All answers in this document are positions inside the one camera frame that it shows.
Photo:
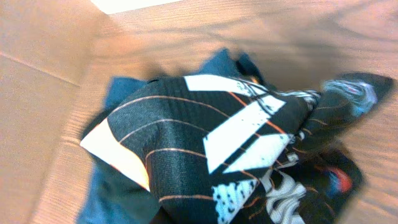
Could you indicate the black orange patterned jersey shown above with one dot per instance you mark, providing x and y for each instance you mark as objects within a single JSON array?
[{"x": 213, "y": 149}]

